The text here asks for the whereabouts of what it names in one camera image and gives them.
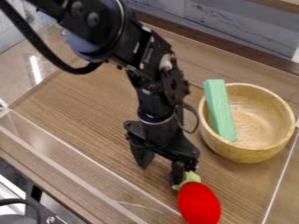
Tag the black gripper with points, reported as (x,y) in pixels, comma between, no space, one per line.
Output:
(162,138)

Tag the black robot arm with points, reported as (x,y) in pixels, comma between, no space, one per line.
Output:
(104,33)

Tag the clear acrylic table barrier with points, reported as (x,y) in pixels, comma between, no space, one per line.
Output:
(62,137)

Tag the black metal table frame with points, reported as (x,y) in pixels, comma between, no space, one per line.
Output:
(40,215)

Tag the wooden bowl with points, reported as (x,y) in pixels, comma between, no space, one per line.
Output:
(264,123)

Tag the green rectangular block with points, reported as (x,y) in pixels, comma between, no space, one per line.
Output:
(220,115)

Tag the red felt strawberry toy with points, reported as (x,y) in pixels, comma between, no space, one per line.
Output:
(198,202)

